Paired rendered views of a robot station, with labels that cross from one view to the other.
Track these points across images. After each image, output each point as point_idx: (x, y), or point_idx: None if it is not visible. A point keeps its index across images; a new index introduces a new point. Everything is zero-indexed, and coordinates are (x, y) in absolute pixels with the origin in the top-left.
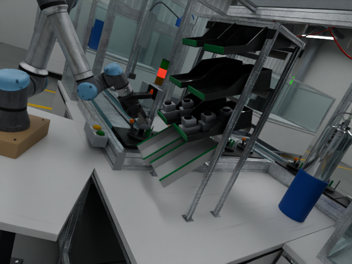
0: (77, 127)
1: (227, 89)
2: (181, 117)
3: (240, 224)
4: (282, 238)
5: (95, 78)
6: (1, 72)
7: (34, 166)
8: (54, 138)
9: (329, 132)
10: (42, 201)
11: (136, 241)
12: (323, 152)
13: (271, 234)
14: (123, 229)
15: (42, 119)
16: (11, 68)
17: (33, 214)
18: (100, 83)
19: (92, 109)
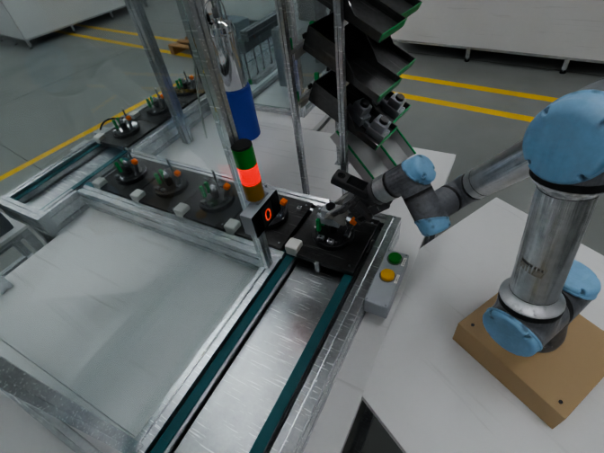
0: (373, 359)
1: (393, 42)
2: (401, 104)
3: (328, 149)
4: (308, 131)
5: (446, 191)
6: (592, 279)
7: (495, 268)
8: (444, 325)
9: (228, 34)
10: (499, 224)
11: (439, 173)
12: (237, 57)
13: (312, 136)
14: (443, 182)
15: (474, 324)
16: (578, 288)
17: (510, 216)
18: (440, 187)
19: (331, 356)
